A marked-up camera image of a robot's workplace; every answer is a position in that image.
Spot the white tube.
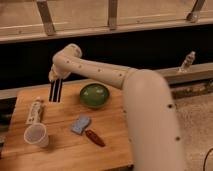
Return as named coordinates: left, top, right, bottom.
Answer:
left=26, top=97, right=44, bottom=125

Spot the small white figurine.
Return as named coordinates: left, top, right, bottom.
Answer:
left=178, top=51, right=195, bottom=73

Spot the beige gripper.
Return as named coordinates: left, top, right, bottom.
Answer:
left=48, top=65, right=70, bottom=82

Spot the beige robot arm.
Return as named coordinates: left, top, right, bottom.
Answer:
left=49, top=44, right=187, bottom=171

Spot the metal bracket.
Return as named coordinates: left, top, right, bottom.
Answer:
left=36, top=0, right=56, bottom=36
left=108, top=0, right=118, bottom=30
left=186, top=0, right=205, bottom=23

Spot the blue sponge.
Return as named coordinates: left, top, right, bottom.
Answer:
left=71, top=114, right=91, bottom=135

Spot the wooden board table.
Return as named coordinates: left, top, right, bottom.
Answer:
left=0, top=82, right=133, bottom=171

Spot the left metal bracket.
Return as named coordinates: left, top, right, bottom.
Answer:
left=36, top=0, right=56, bottom=36

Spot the middle metal bracket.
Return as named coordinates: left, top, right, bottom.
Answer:
left=108, top=0, right=118, bottom=30

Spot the right metal bracket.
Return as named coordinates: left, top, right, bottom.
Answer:
left=186, top=0, right=205, bottom=23

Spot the green bowl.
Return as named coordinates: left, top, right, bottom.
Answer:
left=80, top=83, right=110, bottom=109

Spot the dark red oblong object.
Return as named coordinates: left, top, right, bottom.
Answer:
left=85, top=130, right=105, bottom=147

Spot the black white striped eraser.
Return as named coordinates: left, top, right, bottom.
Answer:
left=49, top=79, right=63, bottom=102

